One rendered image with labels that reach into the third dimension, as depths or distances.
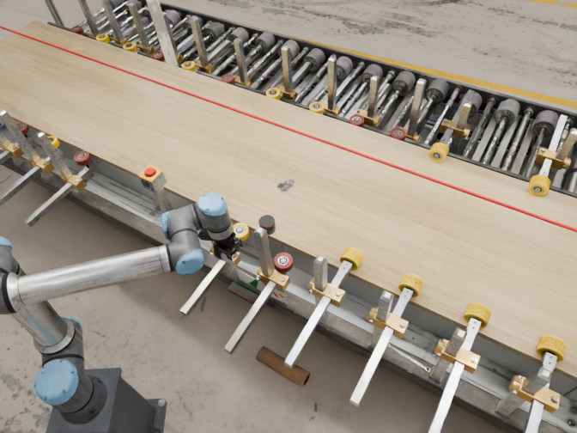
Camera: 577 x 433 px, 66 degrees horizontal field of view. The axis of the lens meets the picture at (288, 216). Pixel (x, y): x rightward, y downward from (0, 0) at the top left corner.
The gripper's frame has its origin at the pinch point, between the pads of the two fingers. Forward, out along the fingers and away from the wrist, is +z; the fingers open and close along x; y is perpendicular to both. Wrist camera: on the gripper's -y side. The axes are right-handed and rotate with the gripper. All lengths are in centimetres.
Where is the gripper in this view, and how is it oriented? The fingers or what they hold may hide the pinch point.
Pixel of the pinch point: (226, 258)
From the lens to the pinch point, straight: 179.4
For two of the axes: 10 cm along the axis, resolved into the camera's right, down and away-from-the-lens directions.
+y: 8.6, 3.7, -3.6
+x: 5.1, -7.0, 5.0
